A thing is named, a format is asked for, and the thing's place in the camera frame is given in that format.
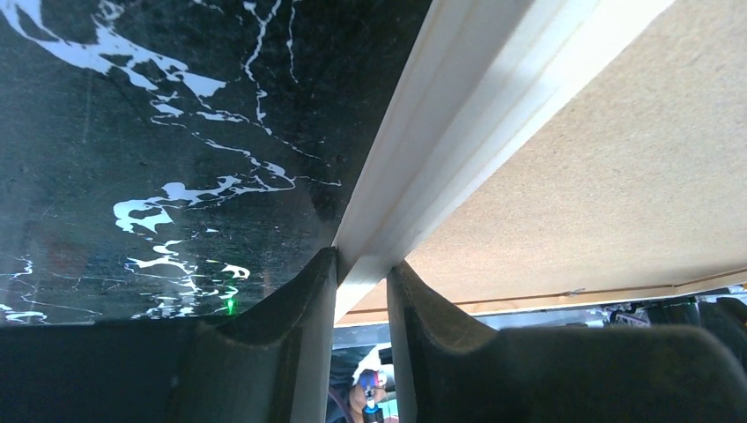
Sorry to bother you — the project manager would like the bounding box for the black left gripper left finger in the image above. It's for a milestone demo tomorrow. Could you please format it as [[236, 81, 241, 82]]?
[[1, 248, 337, 422]]

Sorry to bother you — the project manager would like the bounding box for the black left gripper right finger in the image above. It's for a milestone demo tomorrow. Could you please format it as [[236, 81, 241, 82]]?
[[387, 263, 746, 422]]

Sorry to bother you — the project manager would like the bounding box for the wooden photo frame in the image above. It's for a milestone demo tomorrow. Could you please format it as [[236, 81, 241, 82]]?
[[333, 0, 747, 327]]

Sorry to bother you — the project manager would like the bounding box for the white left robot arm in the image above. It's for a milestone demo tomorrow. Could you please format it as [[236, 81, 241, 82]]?
[[1, 248, 746, 422]]

